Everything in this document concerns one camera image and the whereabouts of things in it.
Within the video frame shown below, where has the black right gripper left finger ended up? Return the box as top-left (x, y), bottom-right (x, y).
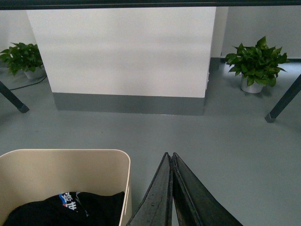
top-left (127, 152), bottom-right (173, 226)

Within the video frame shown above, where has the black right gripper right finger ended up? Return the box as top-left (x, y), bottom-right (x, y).
top-left (172, 153), bottom-right (242, 226)

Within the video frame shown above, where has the beige laundry hamper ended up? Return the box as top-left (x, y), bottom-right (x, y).
top-left (0, 149), bottom-right (132, 226)

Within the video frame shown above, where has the grey clothes rack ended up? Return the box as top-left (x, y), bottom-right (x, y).
top-left (0, 0), bottom-right (301, 123)

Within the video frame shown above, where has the black printed t-shirt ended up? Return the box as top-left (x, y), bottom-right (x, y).
top-left (3, 192), bottom-right (125, 226)

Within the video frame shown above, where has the potted green plant right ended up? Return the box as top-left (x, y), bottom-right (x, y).
top-left (225, 37), bottom-right (289, 94)

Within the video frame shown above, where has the potted green plant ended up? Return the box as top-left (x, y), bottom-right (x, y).
top-left (225, 37), bottom-right (289, 94)
top-left (0, 42), bottom-right (46, 80)

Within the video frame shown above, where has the potted green plant left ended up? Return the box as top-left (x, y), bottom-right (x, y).
top-left (0, 42), bottom-right (46, 80)

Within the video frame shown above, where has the black floor power cable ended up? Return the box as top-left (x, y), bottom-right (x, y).
top-left (9, 76), bottom-right (48, 90)

